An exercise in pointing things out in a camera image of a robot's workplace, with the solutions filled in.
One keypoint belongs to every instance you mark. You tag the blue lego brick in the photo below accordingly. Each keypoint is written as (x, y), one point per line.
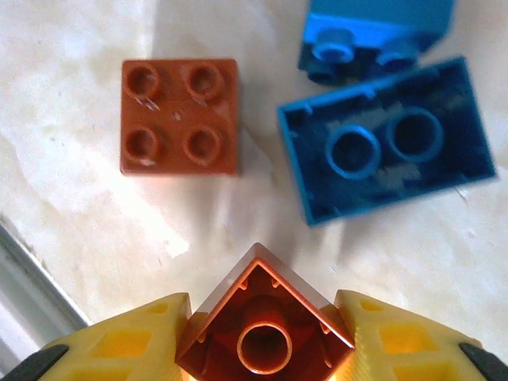
(357, 24)
(385, 174)

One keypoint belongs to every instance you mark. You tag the orange lego brick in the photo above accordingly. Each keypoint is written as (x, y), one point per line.
(258, 285)
(178, 119)

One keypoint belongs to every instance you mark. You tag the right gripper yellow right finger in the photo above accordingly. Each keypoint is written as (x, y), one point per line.
(405, 345)

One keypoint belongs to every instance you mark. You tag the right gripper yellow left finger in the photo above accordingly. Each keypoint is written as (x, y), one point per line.
(119, 345)

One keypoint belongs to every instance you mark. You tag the wide aluminium mounting rail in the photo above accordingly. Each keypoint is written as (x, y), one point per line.
(20, 285)

